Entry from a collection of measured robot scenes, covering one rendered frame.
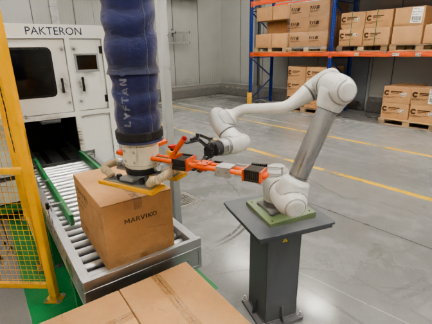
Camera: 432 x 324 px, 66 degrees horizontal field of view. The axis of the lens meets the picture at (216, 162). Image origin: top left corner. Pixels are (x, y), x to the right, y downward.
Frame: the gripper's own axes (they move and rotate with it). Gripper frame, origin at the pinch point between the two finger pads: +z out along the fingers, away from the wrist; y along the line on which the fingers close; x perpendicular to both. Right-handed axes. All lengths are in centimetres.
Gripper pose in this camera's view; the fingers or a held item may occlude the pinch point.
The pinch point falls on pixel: (187, 155)
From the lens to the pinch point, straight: 160.0
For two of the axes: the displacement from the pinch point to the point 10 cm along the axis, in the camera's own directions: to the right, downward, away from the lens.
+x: -6.6, -2.3, 7.1
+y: 0.1, 9.5, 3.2
